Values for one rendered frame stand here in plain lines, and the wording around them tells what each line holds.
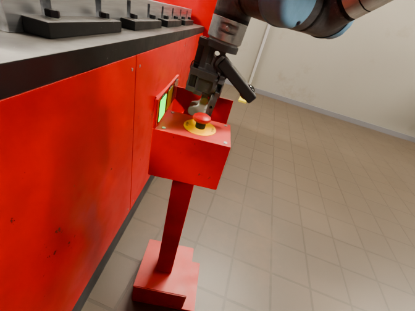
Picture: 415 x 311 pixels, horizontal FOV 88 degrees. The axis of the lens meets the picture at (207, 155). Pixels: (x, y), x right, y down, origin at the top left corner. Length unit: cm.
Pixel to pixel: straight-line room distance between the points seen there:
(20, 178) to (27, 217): 9
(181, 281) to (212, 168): 60
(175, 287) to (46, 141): 69
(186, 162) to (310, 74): 371
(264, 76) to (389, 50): 175
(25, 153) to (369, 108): 435
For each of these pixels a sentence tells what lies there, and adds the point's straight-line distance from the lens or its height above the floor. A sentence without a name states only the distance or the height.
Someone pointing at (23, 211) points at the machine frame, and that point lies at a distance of 51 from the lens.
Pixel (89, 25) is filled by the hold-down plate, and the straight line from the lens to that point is 67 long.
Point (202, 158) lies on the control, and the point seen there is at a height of 74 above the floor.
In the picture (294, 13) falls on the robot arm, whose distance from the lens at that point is 40.
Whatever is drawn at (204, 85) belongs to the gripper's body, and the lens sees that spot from 51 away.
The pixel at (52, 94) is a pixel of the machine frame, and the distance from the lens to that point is 48.
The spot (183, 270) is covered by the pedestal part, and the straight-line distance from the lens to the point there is 99.
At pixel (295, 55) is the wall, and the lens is 400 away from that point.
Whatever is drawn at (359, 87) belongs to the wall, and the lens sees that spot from 427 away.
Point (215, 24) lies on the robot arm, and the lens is 50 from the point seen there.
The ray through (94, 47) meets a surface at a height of 87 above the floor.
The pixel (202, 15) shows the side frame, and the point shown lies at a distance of 215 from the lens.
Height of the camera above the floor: 99
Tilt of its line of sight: 33 degrees down
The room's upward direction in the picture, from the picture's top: 16 degrees clockwise
